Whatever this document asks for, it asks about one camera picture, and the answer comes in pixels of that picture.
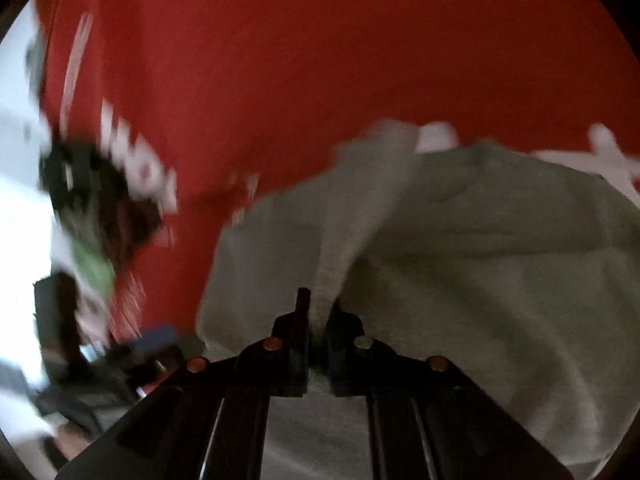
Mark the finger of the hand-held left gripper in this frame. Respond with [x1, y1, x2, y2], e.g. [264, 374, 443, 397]
[102, 326, 187, 396]

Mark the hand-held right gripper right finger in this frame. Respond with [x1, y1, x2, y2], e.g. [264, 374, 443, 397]
[327, 299, 576, 480]

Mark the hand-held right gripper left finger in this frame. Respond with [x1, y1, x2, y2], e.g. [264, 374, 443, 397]
[55, 287, 313, 480]

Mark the grey fleece garment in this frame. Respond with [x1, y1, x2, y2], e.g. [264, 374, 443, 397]
[197, 122, 640, 480]

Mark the pile of dark clothes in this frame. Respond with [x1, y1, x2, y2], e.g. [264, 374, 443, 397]
[39, 139, 168, 281]

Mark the cartoon printed cloth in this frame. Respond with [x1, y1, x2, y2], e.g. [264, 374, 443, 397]
[70, 240, 120, 303]

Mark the red printed blanket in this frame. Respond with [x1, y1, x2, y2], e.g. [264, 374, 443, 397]
[35, 0, 640, 348]

